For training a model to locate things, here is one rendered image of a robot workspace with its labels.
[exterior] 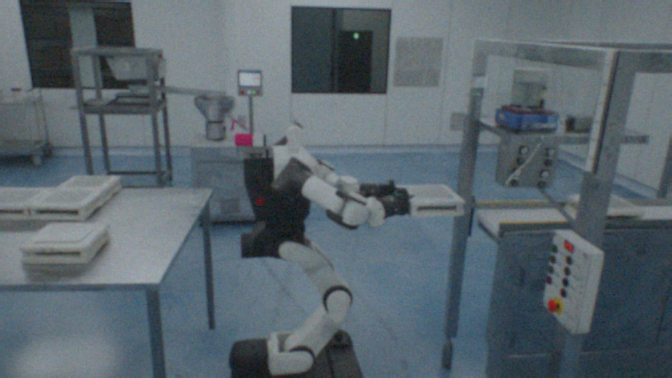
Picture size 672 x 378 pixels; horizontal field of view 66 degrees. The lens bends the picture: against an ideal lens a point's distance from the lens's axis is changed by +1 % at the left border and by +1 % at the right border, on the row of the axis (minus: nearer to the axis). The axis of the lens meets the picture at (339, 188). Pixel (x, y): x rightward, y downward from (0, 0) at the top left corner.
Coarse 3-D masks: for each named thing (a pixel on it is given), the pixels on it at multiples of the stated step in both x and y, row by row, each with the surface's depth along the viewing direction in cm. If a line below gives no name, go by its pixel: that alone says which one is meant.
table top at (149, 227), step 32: (128, 192) 280; (160, 192) 281; (192, 192) 283; (0, 224) 233; (32, 224) 234; (128, 224) 237; (160, 224) 238; (192, 224) 239; (0, 256) 203; (96, 256) 205; (128, 256) 205; (160, 256) 206; (0, 288) 183; (32, 288) 184; (64, 288) 184; (96, 288) 185; (128, 288) 186; (160, 288) 188
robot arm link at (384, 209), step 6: (384, 198) 215; (378, 204) 210; (384, 204) 212; (390, 204) 213; (378, 210) 209; (384, 210) 212; (390, 210) 212; (378, 216) 209; (384, 216) 214; (372, 222) 208; (378, 222) 208; (384, 222) 210
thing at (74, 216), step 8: (96, 200) 259; (104, 200) 262; (88, 208) 248; (32, 216) 238; (40, 216) 238; (48, 216) 238; (56, 216) 239; (64, 216) 239; (72, 216) 239; (80, 216) 239; (88, 216) 243
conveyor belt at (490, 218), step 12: (480, 216) 247; (492, 216) 244; (504, 216) 244; (516, 216) 245; (528, 216) 245; (540, 216) 246; (552, 216) 246; (648, 216) 250; (660, 216) 251; (492, 228) 233
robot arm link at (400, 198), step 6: (396, 192) 223; (402, 192) 221; (390, 198) 216; (396, 198) 219; (402, 198) 219; (408, 198) 222; (396, 204) 215; (402, 204) 220; (396, 210) 214; (402, 210) 221; (390, 216) 216
